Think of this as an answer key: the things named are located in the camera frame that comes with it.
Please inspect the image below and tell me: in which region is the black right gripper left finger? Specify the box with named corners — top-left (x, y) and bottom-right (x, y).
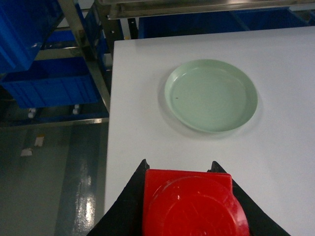
top-left (89, 159), bottom-right (150, 236)

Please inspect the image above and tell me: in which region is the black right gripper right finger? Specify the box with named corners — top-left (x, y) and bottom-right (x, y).
top-left (208, 161), bottom-right (289, 236)

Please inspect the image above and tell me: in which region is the red toy block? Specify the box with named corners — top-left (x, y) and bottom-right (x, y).
top-left (142, 169), bottom-right (250, 236)

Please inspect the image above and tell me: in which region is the light green plate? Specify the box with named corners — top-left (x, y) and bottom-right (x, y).
top-left (164, 59), bottom-right (258, 133)

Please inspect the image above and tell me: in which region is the blue bin lower left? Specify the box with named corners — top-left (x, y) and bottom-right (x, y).
top-left (0, 57), bottom-right (100, 108)

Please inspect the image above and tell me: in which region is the blue bin lower right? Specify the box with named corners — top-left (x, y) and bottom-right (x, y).
top-left (138, 8), bottom-right (315, 39)

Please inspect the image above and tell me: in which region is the large blue bin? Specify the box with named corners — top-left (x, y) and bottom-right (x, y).
top-left (0, 0), bottom-right (63, 73)

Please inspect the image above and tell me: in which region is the steel shelf frame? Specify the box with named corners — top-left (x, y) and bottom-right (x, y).
top-left (0, 0), bottom-right (138, 126)

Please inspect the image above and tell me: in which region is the stainless steel rail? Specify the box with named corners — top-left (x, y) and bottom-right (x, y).
top-left (97, 0), bottom-right (315, 19)

